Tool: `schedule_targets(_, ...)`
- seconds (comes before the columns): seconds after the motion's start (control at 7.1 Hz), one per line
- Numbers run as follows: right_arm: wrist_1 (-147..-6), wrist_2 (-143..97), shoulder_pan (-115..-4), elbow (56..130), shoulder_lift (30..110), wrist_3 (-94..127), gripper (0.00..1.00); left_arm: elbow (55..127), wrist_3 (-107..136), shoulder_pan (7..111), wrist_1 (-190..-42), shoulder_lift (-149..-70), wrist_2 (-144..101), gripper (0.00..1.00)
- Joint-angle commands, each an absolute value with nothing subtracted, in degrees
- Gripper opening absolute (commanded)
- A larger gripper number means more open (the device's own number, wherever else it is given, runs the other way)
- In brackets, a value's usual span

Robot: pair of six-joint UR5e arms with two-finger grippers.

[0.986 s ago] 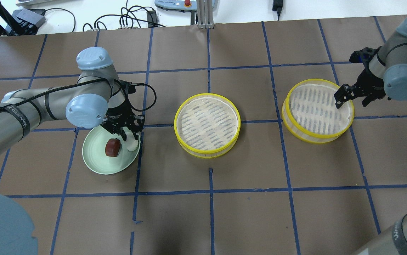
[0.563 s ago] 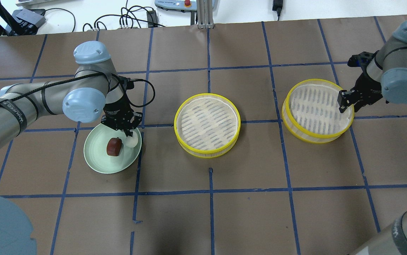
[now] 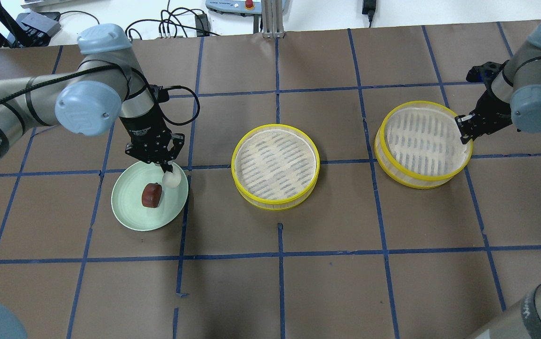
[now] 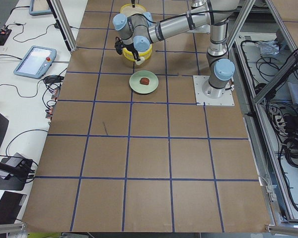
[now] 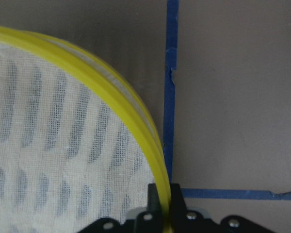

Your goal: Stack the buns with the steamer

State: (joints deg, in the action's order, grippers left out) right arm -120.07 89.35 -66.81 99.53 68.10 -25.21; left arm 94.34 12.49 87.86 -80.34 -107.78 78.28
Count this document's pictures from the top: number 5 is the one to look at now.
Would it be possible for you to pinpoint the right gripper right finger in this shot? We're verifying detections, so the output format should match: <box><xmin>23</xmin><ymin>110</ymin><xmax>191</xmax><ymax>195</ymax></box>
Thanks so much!
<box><xmin>170</xmin><ymin>183</ymin><xmax>196</xmax><ymax>233</ymax></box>

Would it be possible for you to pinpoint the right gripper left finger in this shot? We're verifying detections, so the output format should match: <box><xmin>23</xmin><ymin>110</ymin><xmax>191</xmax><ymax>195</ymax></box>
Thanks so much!
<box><xmin>133</xmin><ymin>183</ymin><xmax>163</xmax><ymax>233</ymax></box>

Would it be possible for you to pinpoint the yellow steamer basket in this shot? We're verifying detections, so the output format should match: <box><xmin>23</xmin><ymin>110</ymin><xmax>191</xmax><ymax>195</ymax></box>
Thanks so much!
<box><xmin>0</xmin><ymin>26</ymin><xmax>171</xmax><ymax>233</ymax></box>

